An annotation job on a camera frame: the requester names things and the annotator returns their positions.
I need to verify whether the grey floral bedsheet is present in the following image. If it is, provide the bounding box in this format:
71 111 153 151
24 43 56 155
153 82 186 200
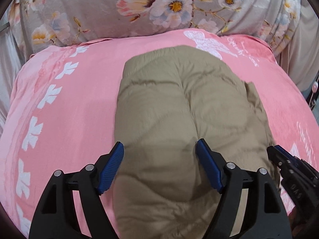
4 0 318 91

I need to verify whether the silver satin curtain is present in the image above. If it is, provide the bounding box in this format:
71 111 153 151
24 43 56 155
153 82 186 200
0 18 24 134

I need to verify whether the tan quilted jacket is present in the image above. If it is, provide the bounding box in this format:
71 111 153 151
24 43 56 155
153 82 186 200
113 46 280 238

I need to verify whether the pink patterned blanket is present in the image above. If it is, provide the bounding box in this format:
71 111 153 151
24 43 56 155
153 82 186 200
1 29 318 236

